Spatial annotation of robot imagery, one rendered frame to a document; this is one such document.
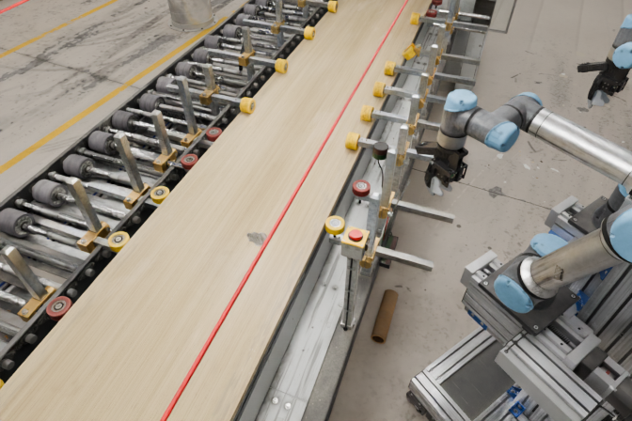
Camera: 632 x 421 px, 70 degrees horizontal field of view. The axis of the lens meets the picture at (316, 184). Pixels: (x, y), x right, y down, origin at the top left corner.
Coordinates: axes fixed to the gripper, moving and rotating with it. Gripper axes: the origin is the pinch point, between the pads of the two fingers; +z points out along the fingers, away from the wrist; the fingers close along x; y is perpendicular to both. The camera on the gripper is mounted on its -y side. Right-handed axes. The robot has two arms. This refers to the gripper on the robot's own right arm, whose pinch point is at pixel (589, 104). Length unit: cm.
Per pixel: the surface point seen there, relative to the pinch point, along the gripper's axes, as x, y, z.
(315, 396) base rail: -135, 10, 62
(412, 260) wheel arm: -76, -7, 50
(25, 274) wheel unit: -201, -72, 34
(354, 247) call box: -112, -3, 11
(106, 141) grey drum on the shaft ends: -154, -153, 48
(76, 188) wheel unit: -175, -90, 21
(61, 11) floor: -115, -571, 131
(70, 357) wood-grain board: -197, -37, 42
